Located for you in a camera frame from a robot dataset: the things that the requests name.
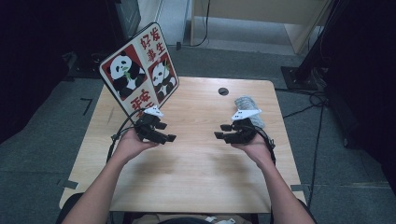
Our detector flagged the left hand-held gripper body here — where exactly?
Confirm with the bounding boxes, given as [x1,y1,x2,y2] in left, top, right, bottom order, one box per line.
[134,105,165,145]

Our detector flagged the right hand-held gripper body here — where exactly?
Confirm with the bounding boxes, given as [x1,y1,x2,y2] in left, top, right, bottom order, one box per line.
[230,108,262,145]

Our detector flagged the grey fluffy cloth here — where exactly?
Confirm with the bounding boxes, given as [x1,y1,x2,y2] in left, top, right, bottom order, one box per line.
[233,95,266,130]

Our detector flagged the panda print board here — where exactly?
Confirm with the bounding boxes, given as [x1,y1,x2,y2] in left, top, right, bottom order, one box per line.
[99,21,180,118]

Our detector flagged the person's right hand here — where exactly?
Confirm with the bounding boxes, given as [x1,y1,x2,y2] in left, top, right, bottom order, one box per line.
[231,134,277,169]

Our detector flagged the person's left hand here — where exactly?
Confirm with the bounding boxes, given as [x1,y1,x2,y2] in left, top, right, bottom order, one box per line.
[113,128,157,166]

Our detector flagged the black metal stand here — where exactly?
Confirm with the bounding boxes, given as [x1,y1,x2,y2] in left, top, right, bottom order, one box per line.
[280,0,347,91]

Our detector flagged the person's beige trousers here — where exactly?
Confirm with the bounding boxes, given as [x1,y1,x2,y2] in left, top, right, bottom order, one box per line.
[132,213,254,224]

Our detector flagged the person's dark shirt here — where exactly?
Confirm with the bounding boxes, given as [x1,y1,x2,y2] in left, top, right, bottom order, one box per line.
[157,217,216,224]

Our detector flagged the small white object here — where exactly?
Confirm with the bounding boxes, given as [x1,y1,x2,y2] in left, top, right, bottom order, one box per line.
[204,215,237,224]

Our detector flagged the black chair armrest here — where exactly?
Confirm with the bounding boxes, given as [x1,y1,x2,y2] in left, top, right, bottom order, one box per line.
[298,199,318,224]
[55,191,86,224]

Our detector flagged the black equipment cabinet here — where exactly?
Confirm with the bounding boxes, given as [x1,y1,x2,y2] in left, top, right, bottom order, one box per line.
[104,0,143,52]

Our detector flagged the light wooden cabinet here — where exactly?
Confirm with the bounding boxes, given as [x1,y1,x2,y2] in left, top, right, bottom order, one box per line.
[190,0,332,56]

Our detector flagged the dark curtain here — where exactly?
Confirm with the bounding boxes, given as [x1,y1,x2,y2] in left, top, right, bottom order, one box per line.
[0,0,108,145]
[323,0,396,195]

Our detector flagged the left hand-held gripper cable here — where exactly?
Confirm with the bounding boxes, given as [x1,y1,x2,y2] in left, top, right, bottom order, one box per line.
[106,107,148,163]

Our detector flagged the hand-held gripper cable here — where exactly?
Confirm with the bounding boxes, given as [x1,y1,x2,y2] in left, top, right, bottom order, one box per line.
[255,125,277,166]
[106,107,148,163]

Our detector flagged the right hand-held gripper cable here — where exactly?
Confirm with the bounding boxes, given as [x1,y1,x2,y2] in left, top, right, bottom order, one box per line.
[255,125,277,166]

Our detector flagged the long black floor cable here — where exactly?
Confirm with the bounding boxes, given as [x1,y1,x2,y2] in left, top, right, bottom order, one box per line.
[307,104,327,201]

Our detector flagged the looped black floor cable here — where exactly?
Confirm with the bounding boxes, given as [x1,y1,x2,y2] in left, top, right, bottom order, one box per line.
[275,88,330,119]

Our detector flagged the black stand base plate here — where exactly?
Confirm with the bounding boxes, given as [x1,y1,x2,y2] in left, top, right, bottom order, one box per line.
[65,50,108,79]

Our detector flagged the black hanging cable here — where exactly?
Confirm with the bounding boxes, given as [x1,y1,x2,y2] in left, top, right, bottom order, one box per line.
[190,0,212,48]

